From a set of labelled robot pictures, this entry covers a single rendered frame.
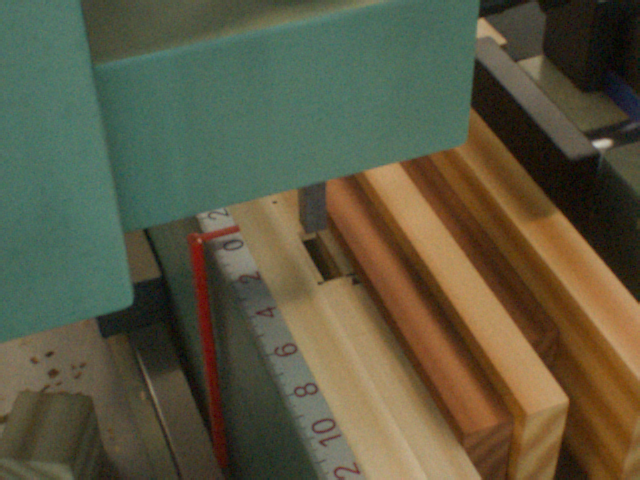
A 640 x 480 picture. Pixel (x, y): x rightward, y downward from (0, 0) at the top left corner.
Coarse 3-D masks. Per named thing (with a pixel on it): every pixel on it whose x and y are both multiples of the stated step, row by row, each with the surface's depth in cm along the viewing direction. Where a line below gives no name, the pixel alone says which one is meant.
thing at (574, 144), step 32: (480, 64) 47; (512, 64) 46; (480, 96) 47; (512, 96) 45; (544, 96) 45; (512, 128) 45; (544, 128) 43; (576, 128) 43; (608, 128) 49; (544, 160) 43; (576, 160) 42; (544, 192) 44; (576, 192) 43; (576, 224) 44
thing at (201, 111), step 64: (128, 0) 36; (192, 0) 36; (256, 0) 36; (320, 0) 36; (384, 0) 36; (448, 0) 37; (128, 64) 34; (192, 64) 35; (256, 64) 36; (320, 64) 37; (384, 64) 38; (448, 64) 39; (128, 128) 35; (192, 128) 36; (256, 128) 37; (320, 128) 38; (384, 128) 39; (448, 128) 40; (128, 192) 37; (192, 192) 38; (256, 192) 39
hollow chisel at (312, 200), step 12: (300, 192) 45; (312, 192) 44; (324, 192) 44; (300, 204) 45; (312, 204) 45; (324, 204) 45; (300, 216) 46; (312, 216) 45; (324, 216) 45; (312, 228) 45; (324, 228) 46
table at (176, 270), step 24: (168, 240) 55; (168, 264) 57; (192, 288) 51; (192, 312) 53; (192, 336) 55; (216, 336) 48; (216, 360) 50; (240, 408) 47; (240, 432) 49; (264, 456) 45
